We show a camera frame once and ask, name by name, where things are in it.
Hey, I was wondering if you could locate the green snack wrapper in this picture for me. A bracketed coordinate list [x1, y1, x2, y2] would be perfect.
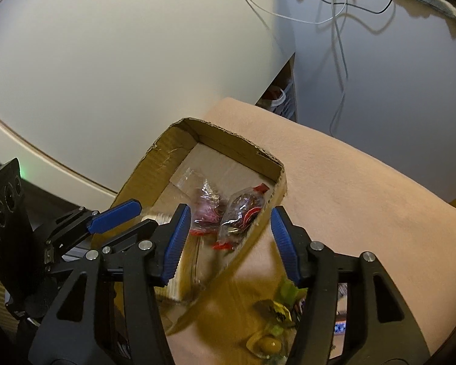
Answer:
[279, 279, 308, 303]

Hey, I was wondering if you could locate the white lidded container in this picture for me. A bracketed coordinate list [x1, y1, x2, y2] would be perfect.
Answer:
[262, 87, 289, 114]

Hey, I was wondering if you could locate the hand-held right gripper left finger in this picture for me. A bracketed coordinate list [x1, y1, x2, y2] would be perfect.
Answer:
[28, 203, 192, 365]

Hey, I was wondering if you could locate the empty clear plastic wrapper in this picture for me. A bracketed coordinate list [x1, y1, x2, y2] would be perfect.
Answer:
[170, 167, 206, 198]

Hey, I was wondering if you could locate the round olive snack packet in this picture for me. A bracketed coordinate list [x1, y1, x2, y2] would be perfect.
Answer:
[247, 331, 289, 362]

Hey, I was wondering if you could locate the clear packet of pink candies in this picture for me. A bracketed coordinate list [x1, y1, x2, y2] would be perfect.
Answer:
[189, 180, 229, 238]

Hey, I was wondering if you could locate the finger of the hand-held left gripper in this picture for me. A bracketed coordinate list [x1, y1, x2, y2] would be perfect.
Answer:
[102, 221, 159, 260]
[47, 200, 143, 255]

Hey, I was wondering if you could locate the clear packet of red candies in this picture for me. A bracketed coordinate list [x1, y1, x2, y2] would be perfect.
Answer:
[212, 183, 270, 252]

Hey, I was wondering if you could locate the white cable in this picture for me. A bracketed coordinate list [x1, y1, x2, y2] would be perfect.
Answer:
[223, 0, 349, 137]

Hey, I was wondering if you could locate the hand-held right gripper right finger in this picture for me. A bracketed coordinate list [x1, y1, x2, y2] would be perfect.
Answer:
[271, 206, 431, 365]

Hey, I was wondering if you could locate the yellow and black snack packet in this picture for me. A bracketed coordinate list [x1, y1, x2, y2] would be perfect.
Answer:
[256, 298, 301, 328]

